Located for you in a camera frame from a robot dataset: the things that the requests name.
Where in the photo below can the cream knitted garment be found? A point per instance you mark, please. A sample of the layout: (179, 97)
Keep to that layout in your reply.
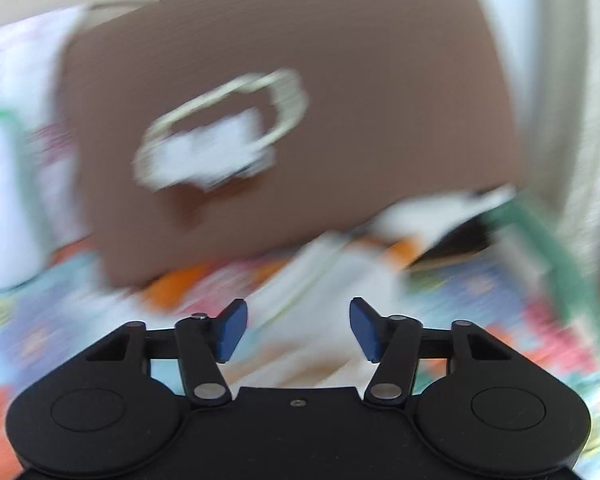
(340, 275)

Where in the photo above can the white pillow with red mark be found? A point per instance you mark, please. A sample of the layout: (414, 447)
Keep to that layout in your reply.
(5, 200)

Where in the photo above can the orange white black plush toy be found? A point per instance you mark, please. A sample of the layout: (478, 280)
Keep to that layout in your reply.
(420, 222)

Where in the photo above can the floral patchwork quilt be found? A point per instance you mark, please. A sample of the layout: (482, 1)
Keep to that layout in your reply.
(480, 300)

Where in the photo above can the white floral pillow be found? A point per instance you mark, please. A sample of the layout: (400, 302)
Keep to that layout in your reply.
(25, 45)

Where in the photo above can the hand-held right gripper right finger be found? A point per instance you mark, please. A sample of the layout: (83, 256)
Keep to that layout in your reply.
(367, 331)

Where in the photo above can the brown cushion with cloud patch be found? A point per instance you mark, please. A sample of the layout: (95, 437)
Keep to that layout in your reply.
(380, 110)

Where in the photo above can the green cushion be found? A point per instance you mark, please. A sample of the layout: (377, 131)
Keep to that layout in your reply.
(530, 230)

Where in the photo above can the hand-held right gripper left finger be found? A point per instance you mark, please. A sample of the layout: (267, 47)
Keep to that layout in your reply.
(231, 331)

